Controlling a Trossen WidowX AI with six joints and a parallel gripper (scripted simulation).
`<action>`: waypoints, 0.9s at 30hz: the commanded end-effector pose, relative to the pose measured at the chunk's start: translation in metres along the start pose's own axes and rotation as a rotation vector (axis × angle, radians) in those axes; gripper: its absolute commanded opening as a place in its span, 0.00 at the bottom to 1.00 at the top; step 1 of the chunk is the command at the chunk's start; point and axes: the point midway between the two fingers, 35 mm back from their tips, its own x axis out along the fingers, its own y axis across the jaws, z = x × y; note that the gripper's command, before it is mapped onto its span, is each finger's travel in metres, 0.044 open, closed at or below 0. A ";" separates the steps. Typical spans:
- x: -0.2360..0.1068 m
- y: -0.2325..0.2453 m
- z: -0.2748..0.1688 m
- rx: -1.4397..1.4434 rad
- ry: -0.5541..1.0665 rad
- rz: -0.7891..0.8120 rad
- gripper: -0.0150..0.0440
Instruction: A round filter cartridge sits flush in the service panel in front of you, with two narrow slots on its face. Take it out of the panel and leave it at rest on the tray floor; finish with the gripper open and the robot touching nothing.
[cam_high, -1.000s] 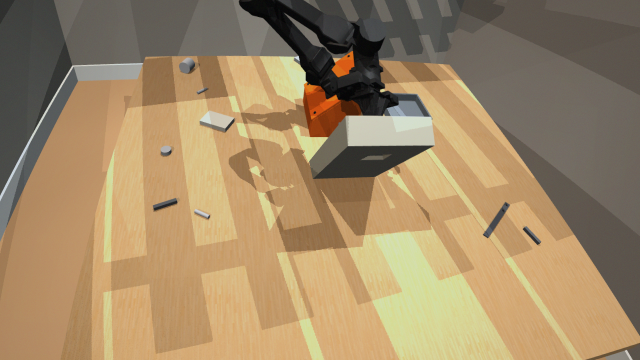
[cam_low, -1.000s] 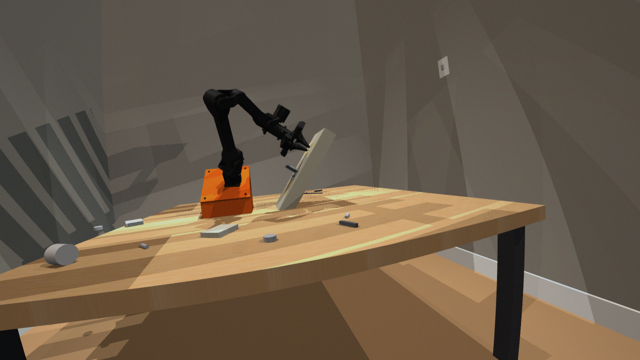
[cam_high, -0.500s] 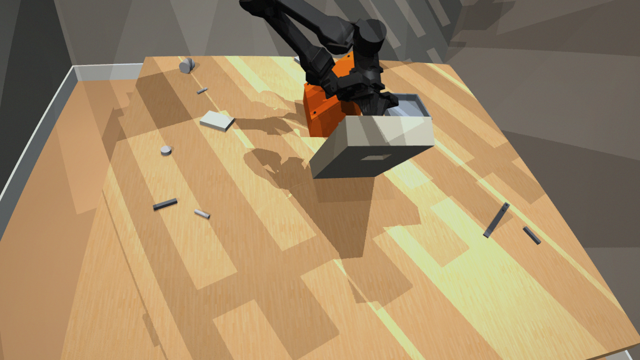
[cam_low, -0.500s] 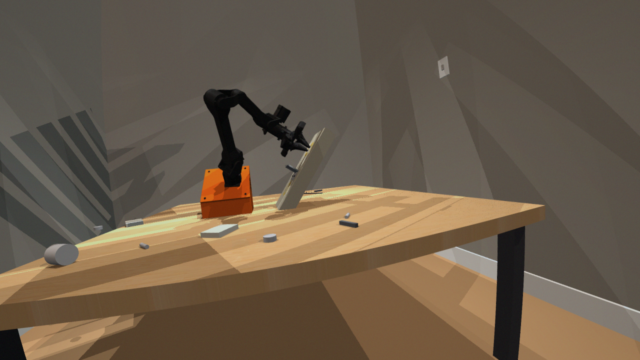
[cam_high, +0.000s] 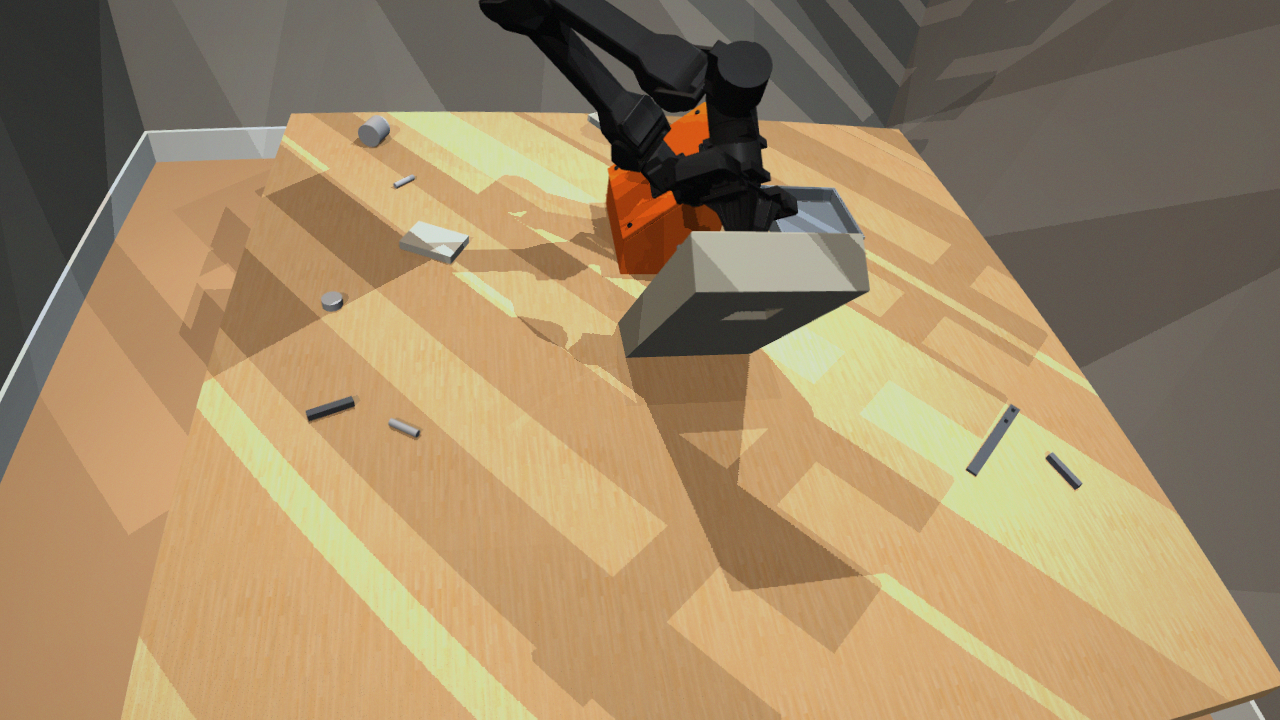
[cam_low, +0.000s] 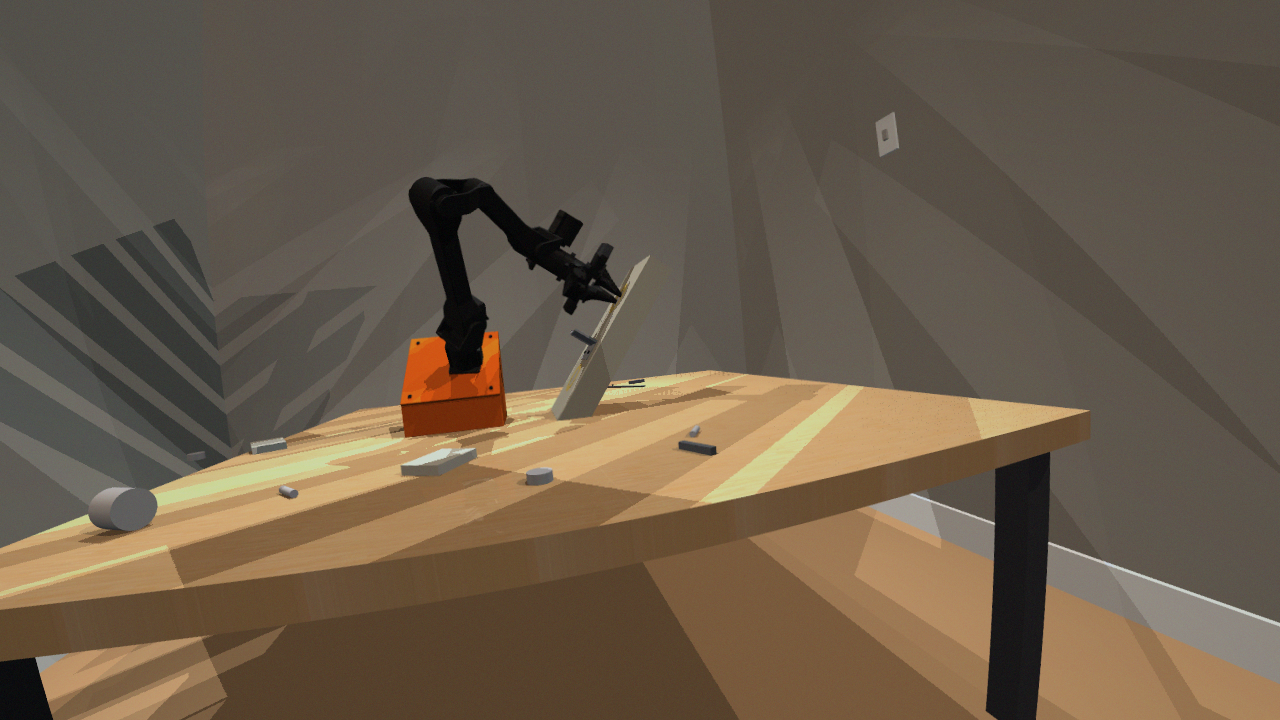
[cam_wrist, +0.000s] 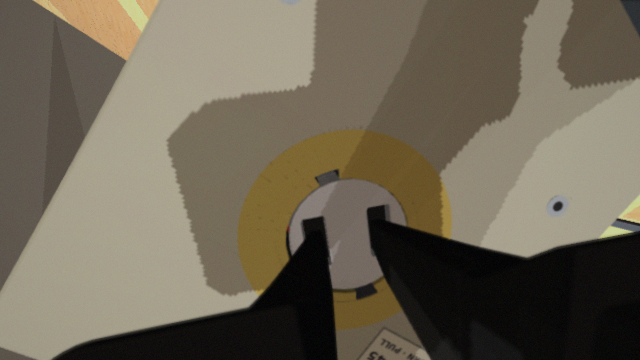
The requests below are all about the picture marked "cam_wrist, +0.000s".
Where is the white cylinder with two slots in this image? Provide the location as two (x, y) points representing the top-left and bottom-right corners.
(287, 170), (407, 289)

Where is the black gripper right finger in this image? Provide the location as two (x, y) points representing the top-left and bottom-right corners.
(369, 219), (640, 360)

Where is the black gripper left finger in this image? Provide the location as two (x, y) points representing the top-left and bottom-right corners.
(51, 230), (337, 360)

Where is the grey flat bar with two black pins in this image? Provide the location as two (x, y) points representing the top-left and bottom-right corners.
(610, 219), (640, 232)

